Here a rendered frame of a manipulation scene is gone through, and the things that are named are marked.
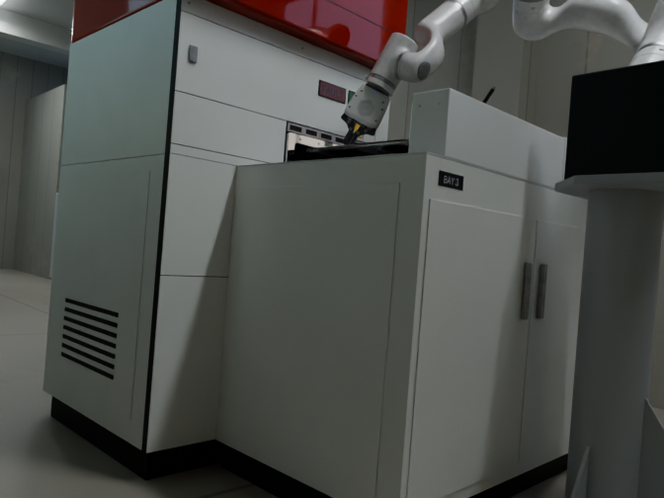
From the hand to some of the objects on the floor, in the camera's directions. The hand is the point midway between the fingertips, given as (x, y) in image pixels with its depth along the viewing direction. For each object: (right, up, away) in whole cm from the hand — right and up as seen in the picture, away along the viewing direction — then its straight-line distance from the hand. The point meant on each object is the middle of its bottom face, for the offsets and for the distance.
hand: (350, 139), depth 166 cm
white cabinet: (+19, -94, +5) cm, 96 cm away
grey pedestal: (+64, -98, -36) cm, 122 cm away
